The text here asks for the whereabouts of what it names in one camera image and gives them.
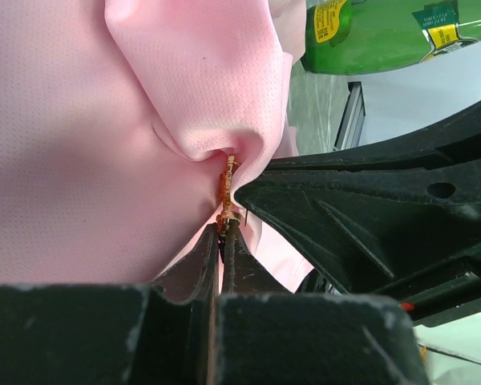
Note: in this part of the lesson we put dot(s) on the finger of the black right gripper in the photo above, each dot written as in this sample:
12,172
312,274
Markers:
413,235
454,140

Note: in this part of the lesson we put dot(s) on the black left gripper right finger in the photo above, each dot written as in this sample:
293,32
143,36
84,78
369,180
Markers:
269,337

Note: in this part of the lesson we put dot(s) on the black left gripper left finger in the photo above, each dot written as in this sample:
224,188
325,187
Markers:
154,333

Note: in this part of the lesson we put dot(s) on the red maple leaf brooch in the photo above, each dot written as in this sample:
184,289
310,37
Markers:
228,218

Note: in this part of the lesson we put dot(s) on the pink t-shirt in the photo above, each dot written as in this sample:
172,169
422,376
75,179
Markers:
116,121

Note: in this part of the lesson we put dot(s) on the green glass bottle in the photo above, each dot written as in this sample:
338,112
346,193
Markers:
364,37

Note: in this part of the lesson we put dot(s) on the aluminium table edge rail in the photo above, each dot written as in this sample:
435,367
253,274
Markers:
353,119

